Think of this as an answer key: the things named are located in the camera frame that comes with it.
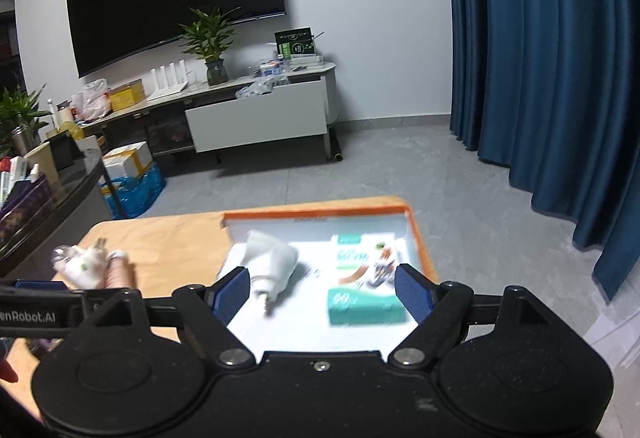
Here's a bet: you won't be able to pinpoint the teal and white box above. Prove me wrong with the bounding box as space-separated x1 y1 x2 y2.
326 233 408 326

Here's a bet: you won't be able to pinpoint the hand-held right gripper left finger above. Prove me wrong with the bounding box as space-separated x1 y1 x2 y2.
92 267 257 369

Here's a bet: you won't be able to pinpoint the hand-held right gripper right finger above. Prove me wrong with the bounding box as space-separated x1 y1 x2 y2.
387 263 553 369

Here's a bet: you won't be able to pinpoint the small white box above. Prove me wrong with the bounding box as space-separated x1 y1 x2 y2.
75 134 103 156

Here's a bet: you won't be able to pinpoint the blue curtain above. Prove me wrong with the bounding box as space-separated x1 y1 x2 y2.
442 0 640 304

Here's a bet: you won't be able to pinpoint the blue white packaged item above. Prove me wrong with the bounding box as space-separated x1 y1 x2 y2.
250 60 291 80

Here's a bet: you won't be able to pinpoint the white router with antennas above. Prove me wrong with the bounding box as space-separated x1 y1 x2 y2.
149 61 190 100

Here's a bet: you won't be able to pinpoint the black coffee table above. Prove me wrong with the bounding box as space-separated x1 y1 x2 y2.
0 145 113 279

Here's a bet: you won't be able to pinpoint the yellow box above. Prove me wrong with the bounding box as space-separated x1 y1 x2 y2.
109 79 147 112

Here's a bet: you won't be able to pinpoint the white tray with orange rim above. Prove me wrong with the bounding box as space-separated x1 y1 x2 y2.
222 201 441 354

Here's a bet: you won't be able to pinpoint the pink bottle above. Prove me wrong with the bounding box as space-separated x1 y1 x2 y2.
102 251 132 289

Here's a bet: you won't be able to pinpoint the white green plug-in heater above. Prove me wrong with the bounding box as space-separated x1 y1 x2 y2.
64 238 112 289

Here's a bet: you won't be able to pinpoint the row of books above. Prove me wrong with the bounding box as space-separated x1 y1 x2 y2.
0 155 31 209

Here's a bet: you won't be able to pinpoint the flat white boxes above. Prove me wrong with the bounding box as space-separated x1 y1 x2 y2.
290 52 328 70

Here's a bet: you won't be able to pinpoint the blue plastic bag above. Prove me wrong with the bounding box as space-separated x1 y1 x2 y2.
100 163 167 219

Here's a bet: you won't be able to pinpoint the potted green plant in vase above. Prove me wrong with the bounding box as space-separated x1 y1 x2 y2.
177 7 236 86

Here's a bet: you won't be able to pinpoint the red white plastic bag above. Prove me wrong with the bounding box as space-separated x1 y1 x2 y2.
72 78 112 121

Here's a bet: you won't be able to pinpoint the leafy green plant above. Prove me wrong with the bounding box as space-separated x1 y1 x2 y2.
0 86 51 154

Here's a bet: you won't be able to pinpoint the black and green box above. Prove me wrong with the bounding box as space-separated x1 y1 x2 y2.
274 27 319 59

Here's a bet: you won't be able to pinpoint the long tv cabinet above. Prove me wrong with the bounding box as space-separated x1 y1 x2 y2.
75 61 343 164

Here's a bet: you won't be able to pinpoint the beige paper cup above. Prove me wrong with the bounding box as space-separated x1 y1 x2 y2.
23 141 60 186

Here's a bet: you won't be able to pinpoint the white cabinet drawer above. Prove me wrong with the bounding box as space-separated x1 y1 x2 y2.
185 76 328 153

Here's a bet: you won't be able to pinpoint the yellow liquid bottle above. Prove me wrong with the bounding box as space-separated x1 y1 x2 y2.
60 106 85 141

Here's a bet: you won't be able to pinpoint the clear plastic bag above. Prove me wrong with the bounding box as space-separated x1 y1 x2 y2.
235 77 290 99

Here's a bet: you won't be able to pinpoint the steel cup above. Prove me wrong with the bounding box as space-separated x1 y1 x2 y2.
11 125 42 156

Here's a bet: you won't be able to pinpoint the white cardboard box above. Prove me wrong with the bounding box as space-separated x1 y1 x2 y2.
102 141 153 179

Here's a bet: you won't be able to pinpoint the purple patterned box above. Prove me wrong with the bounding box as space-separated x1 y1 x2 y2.
0 175 53 239

